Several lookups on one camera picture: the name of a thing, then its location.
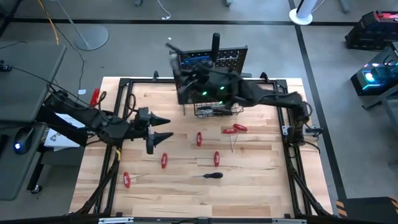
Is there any large grey panel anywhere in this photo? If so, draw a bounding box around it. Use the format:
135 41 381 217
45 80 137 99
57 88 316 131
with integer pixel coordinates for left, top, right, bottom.
0 43 68 124

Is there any printed white paper sheet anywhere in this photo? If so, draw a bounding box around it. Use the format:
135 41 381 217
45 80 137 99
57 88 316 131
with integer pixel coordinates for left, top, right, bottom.
43 113 86 152

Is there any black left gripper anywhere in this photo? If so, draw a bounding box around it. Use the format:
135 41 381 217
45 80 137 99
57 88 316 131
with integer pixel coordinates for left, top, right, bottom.
129 112 174 156

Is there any black equipment case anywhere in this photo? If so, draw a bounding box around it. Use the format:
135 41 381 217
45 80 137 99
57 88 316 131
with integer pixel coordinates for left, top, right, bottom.
345 11 398 51

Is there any black metal pegboard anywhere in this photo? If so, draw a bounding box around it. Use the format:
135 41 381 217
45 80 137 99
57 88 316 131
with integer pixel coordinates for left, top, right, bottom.
172 45 249 105

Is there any black wire basket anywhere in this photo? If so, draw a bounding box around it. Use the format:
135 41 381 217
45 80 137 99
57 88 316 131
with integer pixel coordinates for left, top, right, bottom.
193 101 245 118

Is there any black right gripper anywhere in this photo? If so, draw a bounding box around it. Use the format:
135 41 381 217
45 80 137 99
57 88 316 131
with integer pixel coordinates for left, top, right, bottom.
174 60 208 96

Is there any silver bracket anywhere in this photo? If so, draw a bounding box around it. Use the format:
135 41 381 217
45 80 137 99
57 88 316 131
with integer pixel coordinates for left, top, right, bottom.
98 217 134 224
272 218 308 224

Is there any lit black computer case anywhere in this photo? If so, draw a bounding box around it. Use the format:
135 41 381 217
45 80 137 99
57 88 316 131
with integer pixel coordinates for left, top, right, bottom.
350 42 398 97

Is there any silver and black hand tool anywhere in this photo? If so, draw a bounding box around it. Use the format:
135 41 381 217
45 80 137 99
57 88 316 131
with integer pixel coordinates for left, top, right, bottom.
197 105 216 118

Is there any white cable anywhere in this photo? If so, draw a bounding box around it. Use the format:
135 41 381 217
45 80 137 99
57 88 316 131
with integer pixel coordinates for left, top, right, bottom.
156 0 172 21

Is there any black ribbed handle screwdriver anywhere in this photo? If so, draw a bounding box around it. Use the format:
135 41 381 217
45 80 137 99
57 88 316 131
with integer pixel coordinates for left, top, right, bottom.
192 172 224 180

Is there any black computer mouse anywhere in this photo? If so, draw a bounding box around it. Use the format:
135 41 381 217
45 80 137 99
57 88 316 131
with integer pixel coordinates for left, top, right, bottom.
12 126 35 156

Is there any black aluminium table frame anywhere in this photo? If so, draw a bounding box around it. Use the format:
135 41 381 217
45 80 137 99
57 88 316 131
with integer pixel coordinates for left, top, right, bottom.
70 70 333 218

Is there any hazard striped black box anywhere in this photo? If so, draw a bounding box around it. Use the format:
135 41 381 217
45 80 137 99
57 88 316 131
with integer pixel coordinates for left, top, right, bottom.
335 195 398 224

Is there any black cable with plug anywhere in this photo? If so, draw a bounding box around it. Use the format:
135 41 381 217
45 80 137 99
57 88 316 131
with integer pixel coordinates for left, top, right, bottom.
0 60 94 108

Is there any grey round floor stand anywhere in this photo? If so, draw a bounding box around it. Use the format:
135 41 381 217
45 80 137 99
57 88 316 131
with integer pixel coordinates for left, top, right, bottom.
55 0 109 52

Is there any grey desk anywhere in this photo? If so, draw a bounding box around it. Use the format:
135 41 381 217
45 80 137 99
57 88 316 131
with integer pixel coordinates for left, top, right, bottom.
0 123 47 202

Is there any white round floor stand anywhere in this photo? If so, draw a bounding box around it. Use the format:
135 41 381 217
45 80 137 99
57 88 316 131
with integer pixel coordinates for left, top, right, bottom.
289 0 320 26

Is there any yellow cable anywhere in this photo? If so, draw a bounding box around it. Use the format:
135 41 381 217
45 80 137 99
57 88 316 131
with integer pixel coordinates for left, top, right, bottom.
37 0 60 111

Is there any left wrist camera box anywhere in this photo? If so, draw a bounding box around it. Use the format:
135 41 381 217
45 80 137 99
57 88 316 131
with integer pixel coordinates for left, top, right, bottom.
134 107 150 125

